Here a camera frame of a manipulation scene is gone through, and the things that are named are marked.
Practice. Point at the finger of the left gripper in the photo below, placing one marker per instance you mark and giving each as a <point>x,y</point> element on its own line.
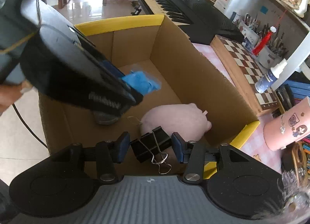
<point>96,95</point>
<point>109,73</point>

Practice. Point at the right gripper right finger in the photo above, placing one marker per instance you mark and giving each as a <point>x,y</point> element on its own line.
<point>193,155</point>

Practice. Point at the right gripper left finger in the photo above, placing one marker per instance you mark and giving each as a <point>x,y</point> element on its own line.
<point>109,153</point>

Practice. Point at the pink plush pig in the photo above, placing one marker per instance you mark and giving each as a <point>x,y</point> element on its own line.
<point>187,120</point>

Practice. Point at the black binder clips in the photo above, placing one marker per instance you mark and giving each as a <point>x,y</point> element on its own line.
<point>152,147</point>

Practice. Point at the blue toy piece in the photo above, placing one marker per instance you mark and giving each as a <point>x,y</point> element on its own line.
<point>142,82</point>

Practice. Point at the person left hand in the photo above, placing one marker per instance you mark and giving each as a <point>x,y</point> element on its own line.
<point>9,94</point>

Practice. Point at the yellow cardboard box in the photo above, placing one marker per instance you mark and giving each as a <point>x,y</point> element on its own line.
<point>182,90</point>

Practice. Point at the pink cylinder humidifier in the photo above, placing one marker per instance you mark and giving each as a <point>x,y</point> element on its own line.
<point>290,127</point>

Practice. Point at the spray bottle blue label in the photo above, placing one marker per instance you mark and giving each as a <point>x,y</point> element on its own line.
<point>270,77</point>

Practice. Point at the black electronic keyboard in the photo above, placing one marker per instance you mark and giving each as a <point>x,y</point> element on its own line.
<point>199,19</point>

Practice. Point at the wooden chess board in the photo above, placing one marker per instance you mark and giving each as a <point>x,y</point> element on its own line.
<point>244,73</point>

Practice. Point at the white bookshelf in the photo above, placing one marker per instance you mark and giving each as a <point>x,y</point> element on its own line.
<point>294,29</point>

